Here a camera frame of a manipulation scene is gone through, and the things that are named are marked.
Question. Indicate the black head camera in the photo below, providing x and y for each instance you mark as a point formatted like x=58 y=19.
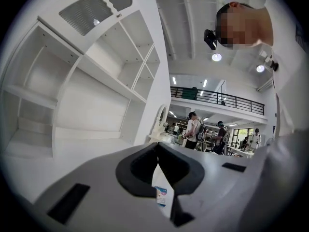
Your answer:
x=210 y=39

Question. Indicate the person's head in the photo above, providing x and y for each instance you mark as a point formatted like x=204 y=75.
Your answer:
x=243 y=25

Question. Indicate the round ceiling light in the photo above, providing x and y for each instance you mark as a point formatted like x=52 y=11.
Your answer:
x=216 y=57
x=260 y=68

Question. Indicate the blue packet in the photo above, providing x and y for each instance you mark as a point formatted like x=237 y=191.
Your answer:
x=161 y=196

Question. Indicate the black clip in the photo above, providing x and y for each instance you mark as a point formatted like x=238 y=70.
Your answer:
x=274 y=65

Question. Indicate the white desk drawer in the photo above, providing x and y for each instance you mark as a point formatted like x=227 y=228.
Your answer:
x=159 y=176

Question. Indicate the white vanity table with mirror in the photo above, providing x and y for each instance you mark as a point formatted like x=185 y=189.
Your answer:
x=160 y=127

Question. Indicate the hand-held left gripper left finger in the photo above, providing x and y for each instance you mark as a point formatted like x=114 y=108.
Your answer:
x=96 y=202

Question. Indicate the white desk with hutch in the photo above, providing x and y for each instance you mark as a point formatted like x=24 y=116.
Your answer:
x=91 y=100

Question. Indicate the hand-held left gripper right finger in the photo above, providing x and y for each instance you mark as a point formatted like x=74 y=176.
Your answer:
x=217 y=182

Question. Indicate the person's light shirt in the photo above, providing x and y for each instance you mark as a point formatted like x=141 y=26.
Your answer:
x=289 y=81

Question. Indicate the black metal railing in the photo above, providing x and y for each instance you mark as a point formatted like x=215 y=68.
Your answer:
x=217 y=100

